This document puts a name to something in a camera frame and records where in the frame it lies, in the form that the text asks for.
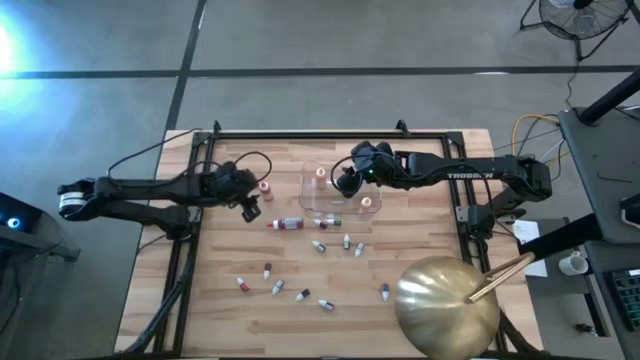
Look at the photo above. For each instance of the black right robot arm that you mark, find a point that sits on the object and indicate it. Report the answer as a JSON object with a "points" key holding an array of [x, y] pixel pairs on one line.
{"points": [[470, 172]]}

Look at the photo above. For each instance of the black floor fan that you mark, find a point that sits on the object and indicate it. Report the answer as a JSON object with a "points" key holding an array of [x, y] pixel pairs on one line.
{"points": [[582, 20]]}

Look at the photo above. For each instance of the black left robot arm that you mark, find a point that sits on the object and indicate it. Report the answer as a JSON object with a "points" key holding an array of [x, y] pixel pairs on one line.
{"points": [[150, 187]]}

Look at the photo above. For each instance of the small distant white bottle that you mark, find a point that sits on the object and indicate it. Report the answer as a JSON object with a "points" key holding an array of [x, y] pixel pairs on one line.
{"points": [[319, 246]]}

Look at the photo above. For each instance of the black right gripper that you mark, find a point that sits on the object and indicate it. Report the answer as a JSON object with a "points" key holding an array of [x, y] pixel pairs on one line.
{"points": [[375, 165]]}

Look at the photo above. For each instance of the black pole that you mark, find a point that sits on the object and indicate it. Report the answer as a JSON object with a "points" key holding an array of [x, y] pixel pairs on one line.
{"points": [[610, 97]]}

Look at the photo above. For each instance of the small blue food coloring bottle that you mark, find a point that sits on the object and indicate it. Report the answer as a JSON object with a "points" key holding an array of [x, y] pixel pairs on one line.
{"points": [[385, 292]]}

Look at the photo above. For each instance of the white paper sheet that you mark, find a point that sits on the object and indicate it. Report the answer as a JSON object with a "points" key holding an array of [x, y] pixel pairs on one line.
{"points": [[525, 232]]}

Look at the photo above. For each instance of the backlit keyboard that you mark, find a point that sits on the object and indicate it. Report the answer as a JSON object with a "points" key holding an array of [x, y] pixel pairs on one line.
{"points": [[627, 297]]}

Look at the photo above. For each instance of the large yellow food coloring bottle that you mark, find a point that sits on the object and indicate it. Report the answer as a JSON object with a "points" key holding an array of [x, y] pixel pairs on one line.
{"points": [[366, 202]]}

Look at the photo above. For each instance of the small black object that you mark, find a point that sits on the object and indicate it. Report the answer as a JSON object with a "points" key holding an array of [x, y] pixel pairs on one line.
{"points": [[584, 328]]}

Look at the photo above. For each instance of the black and white device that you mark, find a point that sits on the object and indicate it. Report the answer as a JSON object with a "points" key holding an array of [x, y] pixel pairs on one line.
{"points": [[631, 210]]}

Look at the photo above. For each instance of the large red food coloring bottle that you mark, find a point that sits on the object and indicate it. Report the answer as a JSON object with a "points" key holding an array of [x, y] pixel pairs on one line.
{"points": [[287, 223]]}

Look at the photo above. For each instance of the red-orange tip food coloring bottle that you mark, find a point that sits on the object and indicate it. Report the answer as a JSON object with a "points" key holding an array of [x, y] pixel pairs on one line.
{"points": [[265, 190]]}

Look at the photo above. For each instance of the brass dome lamp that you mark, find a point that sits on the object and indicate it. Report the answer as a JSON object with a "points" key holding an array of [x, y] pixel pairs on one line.
{"points": [[445, 310]]}

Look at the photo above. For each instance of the clear plastic container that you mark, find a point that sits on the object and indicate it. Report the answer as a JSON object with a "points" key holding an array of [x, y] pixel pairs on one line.
{"points": [[330, 205]]}

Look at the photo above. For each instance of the large orange food coloring bottle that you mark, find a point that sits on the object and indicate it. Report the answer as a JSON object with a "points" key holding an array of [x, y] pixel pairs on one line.
{"points": [[320, 177]]}

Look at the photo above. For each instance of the grey desk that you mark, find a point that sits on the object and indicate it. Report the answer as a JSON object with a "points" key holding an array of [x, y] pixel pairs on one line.
{"points": [[600, 175]]}

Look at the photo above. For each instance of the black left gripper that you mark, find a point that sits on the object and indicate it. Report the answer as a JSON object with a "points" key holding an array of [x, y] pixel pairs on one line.
{"points": [[235, 185]]}

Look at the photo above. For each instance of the black metal table frame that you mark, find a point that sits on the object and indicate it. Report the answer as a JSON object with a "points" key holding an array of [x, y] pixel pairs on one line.
{"points": [[280, 135]]}

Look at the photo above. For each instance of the white mug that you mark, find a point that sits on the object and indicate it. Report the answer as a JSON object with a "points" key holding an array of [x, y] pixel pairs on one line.
{"points": [[572, 264]]}

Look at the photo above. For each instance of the small navy food coloring bottle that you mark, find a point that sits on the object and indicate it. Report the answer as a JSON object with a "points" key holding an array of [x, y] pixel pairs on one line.
{"points": [[277, 287]]}

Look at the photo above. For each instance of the small grey food coloring bottle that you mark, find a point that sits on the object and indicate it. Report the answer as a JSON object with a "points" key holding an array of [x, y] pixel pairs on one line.
{"points": [[359, 249]]}

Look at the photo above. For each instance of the black slanted bar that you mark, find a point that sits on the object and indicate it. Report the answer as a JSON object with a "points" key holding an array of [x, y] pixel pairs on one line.
{"points": [[560, 236]]}

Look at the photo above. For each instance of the black box with blue light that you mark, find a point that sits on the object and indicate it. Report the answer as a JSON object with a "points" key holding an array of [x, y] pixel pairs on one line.
{"points": [[15, 215]]}

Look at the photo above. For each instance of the small black food coloring bottle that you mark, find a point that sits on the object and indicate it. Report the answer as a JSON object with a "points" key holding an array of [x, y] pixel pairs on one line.
{"points": [[303, 295]]}

